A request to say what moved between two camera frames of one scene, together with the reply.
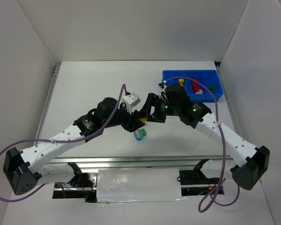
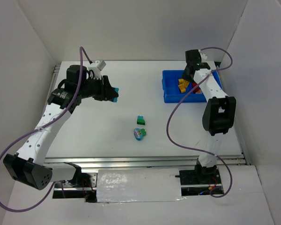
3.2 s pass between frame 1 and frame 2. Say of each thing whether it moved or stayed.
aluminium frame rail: stayed
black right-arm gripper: moved
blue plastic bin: stayed
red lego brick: stayed
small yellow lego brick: stayed
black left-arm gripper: moved
